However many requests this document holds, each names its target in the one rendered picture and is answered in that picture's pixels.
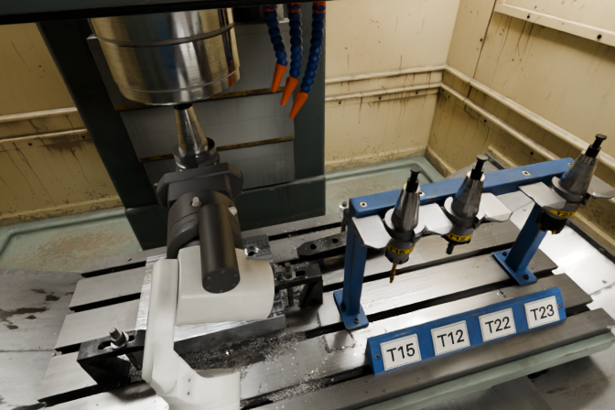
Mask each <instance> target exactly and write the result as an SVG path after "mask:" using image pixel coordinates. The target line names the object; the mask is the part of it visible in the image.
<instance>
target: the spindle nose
mask: <svg viewBox="0 0 615 410"><path fill-rule="evenodd" d="M90 20H91V22H92V25H93V28H94V31H95V33H96V34H97V35H98V40H99V42H100V45H101V48H102V52H103V54H104V56H105V59H106V61H107V64H108V66H109V69H110V71H111V73H112V76H113V80H114V81H115V82H116V83H117V85H118V87H119V90H120V92H121V94H122V95H123V96H124V97H126V98H127V99H130V100H132V101H134V102H137V103H143V104H151V105H173V104H182V103H193V102H197V101H201V100H204V99H208V98H210V97H213V96H216V95H218V94H220V93H223V92H225V91H227V90H229V89H230V88H231V87H232V86H233V85H234V84H235V83H236V82H237V81H238V80H239V79H240V77H241V71H240V64H241V61H240V54H239V48H238V41H237V35H236V28H235V23H234V21H233V20H234V15H233V10H232V8H222V9H210V10H198V11H185V12H173V13H160V14H148V15H136V16H112V17H99V18H90Z"/></svg>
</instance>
